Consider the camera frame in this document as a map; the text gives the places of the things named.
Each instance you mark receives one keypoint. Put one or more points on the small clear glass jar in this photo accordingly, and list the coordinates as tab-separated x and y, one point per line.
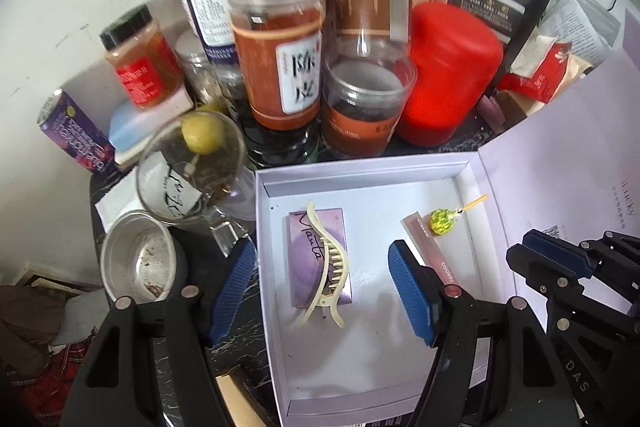
205	72

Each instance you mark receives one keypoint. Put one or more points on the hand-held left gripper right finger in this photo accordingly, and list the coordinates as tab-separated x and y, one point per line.
412	292

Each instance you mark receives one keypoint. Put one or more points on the green lollipop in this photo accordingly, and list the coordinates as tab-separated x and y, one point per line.
444	222

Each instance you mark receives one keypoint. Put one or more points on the small metal bowl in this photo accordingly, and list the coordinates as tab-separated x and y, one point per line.
140	257

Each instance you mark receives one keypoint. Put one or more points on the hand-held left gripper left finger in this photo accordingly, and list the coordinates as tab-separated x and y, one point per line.
232	292

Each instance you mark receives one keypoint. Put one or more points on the yellow-green lemon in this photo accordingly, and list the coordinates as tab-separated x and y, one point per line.
202	134

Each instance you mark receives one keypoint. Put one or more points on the tall jar orange label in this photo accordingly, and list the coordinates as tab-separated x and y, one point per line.
272	52

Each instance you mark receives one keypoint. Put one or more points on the purple drink can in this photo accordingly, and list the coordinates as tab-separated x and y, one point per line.
75	137

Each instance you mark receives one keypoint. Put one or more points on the brown clothing pile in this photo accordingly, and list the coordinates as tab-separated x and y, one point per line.
25	327

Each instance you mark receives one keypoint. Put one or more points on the red plastic canister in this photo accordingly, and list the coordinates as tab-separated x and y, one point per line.
450	77

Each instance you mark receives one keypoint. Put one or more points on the pink slim packet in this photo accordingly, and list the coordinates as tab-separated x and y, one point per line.
430	242

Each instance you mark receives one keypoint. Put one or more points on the tan rectangular cardboard box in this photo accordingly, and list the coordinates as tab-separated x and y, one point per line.
240	399

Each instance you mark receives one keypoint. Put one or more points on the short jar with orange label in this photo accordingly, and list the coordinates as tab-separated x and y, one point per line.
365	112

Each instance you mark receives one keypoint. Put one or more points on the blue white sponge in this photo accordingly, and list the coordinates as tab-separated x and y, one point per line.
145	127

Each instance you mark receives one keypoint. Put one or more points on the cream hair claw clip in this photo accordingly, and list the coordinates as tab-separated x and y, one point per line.
330	267

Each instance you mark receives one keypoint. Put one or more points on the lavender gift box with lid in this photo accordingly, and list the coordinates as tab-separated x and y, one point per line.
380	217

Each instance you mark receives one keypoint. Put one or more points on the cream picture frame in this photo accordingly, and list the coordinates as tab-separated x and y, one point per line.
55	278

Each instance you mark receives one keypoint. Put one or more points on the clear glass mug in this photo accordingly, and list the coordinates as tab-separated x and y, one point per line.
200	187

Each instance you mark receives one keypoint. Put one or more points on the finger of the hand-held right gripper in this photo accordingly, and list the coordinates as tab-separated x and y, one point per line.
525	264
555	252

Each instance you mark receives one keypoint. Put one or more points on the purple makeup palette box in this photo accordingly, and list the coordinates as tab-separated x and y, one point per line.
305	257

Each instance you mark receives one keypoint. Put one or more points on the red plaid cloth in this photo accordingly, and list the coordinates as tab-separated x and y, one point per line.
62	359

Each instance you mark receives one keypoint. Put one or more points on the red white sachet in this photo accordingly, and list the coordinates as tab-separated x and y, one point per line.
545	72

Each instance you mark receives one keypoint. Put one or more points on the white printed paper sheets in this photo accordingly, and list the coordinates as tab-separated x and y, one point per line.
580	22

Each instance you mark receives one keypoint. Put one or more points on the black-lidded red label spice jar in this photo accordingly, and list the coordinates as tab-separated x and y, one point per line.
142	67

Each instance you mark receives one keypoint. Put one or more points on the white paper napkin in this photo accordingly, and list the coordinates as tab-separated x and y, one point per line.
117	207

